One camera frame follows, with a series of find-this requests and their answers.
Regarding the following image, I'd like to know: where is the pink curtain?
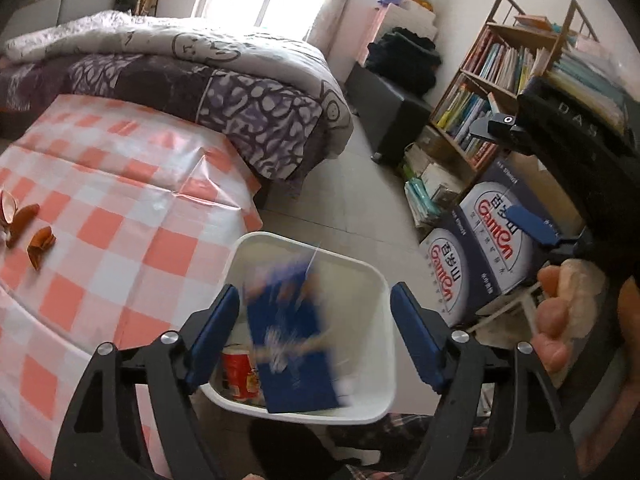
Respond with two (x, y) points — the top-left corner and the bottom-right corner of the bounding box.
(305, 0), (372, 81)

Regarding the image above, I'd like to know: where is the red noodle cup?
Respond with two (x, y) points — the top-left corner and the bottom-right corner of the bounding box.
(221, 344), (264, 403)

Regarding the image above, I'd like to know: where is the purple patterned bed sheet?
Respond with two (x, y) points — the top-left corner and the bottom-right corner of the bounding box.
(0, 52), (328, 183)

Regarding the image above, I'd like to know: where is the wooden bookshelf with books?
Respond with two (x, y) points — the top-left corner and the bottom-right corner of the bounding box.
(430, 0), (601, 171)

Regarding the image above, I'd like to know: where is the pile of black clothes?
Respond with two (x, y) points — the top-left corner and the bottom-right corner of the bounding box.
(366, 26), (443, 96)

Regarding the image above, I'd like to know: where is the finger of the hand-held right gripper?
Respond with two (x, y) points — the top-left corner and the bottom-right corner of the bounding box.
(510, 205), (593, 261)
(470, 114), (531, 153)

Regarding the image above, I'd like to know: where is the pale orange peel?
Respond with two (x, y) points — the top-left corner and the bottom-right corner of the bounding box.
(0, 190), (21, 226)

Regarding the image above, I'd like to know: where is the checkered tablecloth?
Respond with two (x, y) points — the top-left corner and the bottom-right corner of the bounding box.
(0, 94), (263, 478)

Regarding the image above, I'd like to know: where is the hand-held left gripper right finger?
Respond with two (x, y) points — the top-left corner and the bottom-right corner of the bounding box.
(390, 282), (576, 480)

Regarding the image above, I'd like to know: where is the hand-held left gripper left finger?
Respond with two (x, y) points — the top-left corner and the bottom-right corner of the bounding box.
(50, 284), (241, 480)

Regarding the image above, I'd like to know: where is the stack of books and papers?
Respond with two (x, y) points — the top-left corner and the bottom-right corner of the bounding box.
(402, 125), (471, 231)

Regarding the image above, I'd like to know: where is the person's black trouser leg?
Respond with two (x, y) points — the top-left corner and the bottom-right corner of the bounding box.
(249, 415), (351, 480)

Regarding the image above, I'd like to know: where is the stack of teal folders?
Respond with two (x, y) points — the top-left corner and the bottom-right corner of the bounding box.
(545, 40), (632, 128)

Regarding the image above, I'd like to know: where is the person's plaid clothing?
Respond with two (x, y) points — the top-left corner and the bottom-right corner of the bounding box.
(325, 412), (493, 480)

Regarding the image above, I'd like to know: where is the person's right hand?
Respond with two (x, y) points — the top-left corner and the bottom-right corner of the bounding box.
(532, 259), (608, 373)

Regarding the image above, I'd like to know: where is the blue white water carton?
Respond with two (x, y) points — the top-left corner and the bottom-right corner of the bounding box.
(457, 157), (586, 297)
(419, 212), (507, 328)

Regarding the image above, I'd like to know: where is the white plastic bin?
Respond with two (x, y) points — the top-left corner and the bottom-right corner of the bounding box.
(202, 231), (398, 423)

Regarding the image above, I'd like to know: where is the black ottoman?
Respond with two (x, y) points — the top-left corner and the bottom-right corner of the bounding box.
(345, 62), (433, 166)

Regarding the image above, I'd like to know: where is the blue cardboard box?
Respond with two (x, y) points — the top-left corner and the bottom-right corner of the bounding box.
(244, 255), (351, 413)

